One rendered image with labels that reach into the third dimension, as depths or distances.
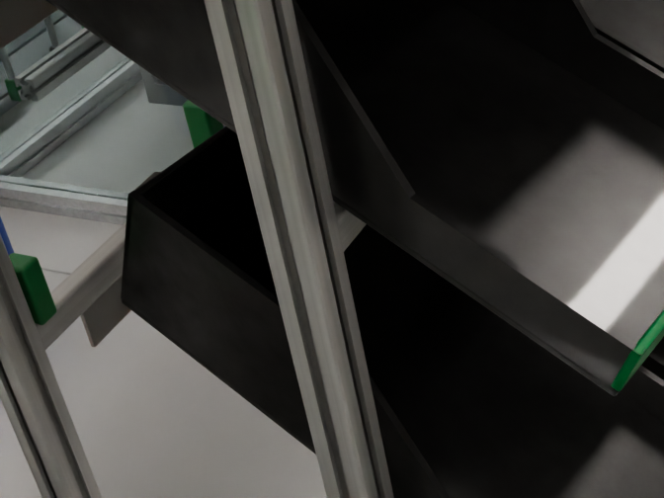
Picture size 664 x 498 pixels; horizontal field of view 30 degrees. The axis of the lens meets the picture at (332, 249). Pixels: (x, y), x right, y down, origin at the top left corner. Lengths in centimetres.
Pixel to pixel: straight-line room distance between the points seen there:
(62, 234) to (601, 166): 115
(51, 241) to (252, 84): 117
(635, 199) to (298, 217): 14
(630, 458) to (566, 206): 16
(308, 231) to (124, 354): 92
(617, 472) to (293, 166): 25
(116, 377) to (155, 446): 13
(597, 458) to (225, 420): 67
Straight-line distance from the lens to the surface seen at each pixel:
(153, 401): 125
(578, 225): 45
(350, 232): 44
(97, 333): 63
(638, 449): 59
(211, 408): 122
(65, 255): 152
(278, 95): 39
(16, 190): 163
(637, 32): 57
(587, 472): 57
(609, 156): 49
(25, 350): 57
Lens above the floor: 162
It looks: 33 degrees down
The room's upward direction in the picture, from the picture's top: 12 degrees counter-clockwise
